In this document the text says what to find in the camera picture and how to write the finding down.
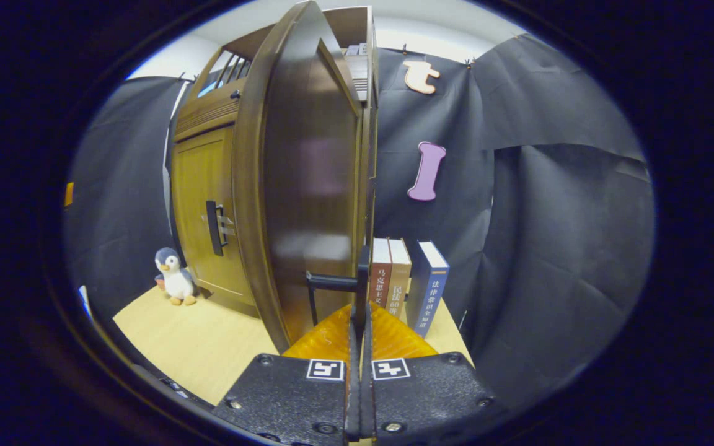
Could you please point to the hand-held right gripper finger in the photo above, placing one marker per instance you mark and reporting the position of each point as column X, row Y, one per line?
column 367, row 402
column 353, row 402

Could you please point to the black backdrop cloth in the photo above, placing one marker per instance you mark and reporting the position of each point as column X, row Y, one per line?
column 549, row 248

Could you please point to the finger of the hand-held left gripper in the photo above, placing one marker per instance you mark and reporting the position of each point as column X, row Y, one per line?
column 69, row 194

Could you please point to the wooden drawer with black knob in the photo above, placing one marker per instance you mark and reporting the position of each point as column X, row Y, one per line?
column 208, row 111

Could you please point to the tan book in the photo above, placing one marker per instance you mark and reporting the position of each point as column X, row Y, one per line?
column 399, row 279

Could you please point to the penguin plush toy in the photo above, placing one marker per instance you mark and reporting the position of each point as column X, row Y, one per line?
column 176, row 279

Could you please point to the wooden double-door shoe cabinet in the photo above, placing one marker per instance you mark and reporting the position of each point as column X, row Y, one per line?
column 348, row 25

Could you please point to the wooden shoe cabinet door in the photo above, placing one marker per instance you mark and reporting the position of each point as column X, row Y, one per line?
column 307, row 186
column 199, row 186

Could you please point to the blue book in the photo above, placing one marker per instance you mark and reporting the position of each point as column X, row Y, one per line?
column 431, row 291

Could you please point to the red-brown book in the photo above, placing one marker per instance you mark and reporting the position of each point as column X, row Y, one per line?
column 380, row 272

